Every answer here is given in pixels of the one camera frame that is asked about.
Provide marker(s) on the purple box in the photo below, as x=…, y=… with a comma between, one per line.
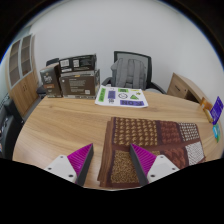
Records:
x=217, y=110

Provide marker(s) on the black leather sofa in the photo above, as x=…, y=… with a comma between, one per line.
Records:
x=8, y=130

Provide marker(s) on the small yellow white box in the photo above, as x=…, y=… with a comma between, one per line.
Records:
x=209, y=116

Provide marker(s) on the brown patterned towel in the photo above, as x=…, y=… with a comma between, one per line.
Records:
x=143, y=131

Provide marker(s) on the flat dark cardboard box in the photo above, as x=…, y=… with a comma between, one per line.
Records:
x=78, y=62

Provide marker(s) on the grey backpack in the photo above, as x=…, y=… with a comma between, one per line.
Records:
x=128, y=75

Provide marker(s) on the small dark cardboard box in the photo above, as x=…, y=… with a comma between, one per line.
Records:
x=50, y=81

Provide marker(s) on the orange box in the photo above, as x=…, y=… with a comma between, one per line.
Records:
x=205, y=104

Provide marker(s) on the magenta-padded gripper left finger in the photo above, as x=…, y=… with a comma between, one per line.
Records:
x=61, y=166

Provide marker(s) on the large dark cardboard box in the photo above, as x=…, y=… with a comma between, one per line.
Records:
x=78, y=85

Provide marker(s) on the teal box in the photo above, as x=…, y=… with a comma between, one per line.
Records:
x=216, y=131

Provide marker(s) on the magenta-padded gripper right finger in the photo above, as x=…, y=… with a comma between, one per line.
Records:
x=161, y=166

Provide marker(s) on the wooden shelf cabinet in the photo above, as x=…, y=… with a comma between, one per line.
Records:
x=25, y=90

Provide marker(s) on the white printed paper sheet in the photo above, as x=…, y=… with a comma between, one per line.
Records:
x=121, y=96

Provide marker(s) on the wooden side desk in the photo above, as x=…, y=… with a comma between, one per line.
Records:
x=181, y=85

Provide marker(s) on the black mesh office chair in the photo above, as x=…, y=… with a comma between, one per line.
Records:
x=131, y=55

